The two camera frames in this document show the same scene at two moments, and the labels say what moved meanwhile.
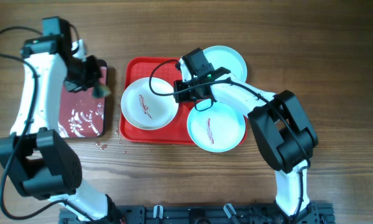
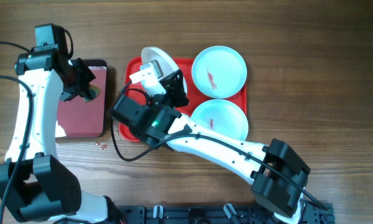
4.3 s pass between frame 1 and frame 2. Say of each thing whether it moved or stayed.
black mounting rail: stayed
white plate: moved
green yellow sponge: moved
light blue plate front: stayed
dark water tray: stayed
